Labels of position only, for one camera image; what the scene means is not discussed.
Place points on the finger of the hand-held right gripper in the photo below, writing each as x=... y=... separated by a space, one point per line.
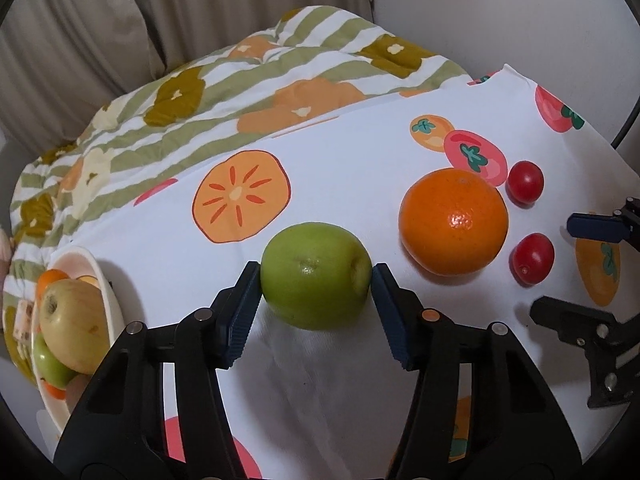
x=597 y=226
x=575 y=320

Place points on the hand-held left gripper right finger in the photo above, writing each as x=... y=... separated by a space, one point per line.
x=392 y=320

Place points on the cream duck-print bowl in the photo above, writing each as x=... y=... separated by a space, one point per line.
x=102 y=272

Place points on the small orange-print carton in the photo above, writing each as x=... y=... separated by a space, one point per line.
x=22 y=320

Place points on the green striped floral quilt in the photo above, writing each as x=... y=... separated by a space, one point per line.
x=225 y=85

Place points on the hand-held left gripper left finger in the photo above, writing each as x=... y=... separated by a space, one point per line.
x=242 y=312

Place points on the yellow apple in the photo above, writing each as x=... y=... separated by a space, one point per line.
x=75 y=325

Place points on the large orange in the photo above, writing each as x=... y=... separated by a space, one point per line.
x=452 y=220

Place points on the small mandarin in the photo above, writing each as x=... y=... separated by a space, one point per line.
x=52 y=280
x=55 y=391

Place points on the green apple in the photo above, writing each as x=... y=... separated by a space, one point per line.
x=50 y=365
x=315 y=275

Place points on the red cherry tomato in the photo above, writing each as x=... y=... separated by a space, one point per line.
x=532 y=259
x=524 y=182

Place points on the white fruit-print cloth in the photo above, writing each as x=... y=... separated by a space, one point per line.
x=340 y=160

